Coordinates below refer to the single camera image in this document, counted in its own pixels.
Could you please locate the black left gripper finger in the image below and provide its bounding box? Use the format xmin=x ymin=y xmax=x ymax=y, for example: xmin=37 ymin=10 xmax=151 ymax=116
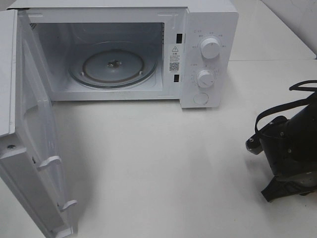
xmin=261 ymin=178 xmax=301 ymax=202

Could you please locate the round white door button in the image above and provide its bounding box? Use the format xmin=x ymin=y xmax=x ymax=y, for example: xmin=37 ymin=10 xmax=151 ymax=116
xmin=194 ymin=93 xmax=209 ymax=105

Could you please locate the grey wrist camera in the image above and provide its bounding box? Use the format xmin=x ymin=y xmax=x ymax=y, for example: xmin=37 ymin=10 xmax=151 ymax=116
xmin=245 ymin=134 xmax=263 ymax=155

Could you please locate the white microwave knob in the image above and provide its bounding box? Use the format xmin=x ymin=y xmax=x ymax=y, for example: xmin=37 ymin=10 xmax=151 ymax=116
xmin=197 ymin=69 xmax=215 ymax=88
xmin=200 ymin=36 xmax=220 ymax=59

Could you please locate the black cable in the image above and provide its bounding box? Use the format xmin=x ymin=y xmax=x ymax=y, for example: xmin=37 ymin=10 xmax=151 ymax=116
xmin=254 ymin=79 xmax=317 ymax=139

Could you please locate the white microwave door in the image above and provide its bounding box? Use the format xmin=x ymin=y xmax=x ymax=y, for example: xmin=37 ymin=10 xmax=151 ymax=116
xmin=0 ymin=9 xmax=77 ymax=238

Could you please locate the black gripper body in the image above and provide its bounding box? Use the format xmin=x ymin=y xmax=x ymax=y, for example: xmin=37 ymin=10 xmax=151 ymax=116
xmin=259 ymin=116 xmax=317 ymax=196

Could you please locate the glass turntable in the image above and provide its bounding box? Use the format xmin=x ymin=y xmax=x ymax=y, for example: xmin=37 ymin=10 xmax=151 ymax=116
xmin=68 ymin=41 xmax=160 ymax=89

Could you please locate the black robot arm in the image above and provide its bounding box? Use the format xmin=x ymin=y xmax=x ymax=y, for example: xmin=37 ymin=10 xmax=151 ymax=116
xmin=257 ymin=99 xmax=317 ymax=202

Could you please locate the white microwave oven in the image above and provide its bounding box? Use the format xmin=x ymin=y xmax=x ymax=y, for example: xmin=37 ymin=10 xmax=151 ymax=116
xmin=6 ymin=0 xmax=239 ymax=108

